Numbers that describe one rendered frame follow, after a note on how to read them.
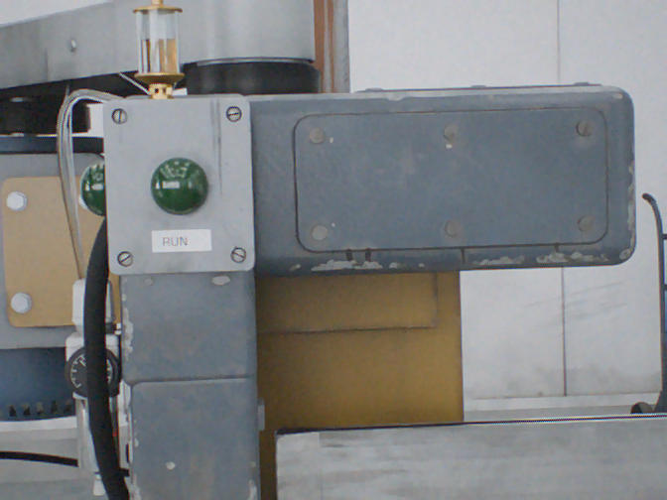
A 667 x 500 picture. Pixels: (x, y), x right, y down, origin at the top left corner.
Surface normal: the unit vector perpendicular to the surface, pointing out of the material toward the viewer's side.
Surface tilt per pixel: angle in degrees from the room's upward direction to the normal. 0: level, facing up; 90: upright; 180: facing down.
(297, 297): 90
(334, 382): 90
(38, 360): 91
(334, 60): 90
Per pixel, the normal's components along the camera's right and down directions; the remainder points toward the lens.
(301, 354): 0.07, 0.05
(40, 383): 0.29, 0.06
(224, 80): -0.36, 0.06
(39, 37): -0.73, 0.06
